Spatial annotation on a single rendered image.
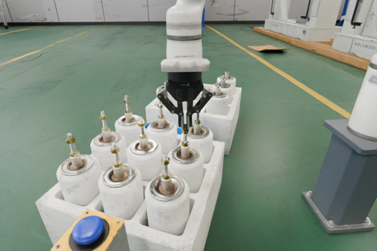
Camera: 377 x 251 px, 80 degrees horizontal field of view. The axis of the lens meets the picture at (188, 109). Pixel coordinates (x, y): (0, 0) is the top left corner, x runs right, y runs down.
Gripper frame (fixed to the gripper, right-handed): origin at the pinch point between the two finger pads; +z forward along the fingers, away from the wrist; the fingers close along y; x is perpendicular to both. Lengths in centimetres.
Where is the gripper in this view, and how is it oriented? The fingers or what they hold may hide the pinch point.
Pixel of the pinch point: (185, 121)
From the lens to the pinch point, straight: 53.8
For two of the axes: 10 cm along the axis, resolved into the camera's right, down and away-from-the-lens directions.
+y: -10.0, 0.2, -0.4
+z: 0.0, 9.0, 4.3
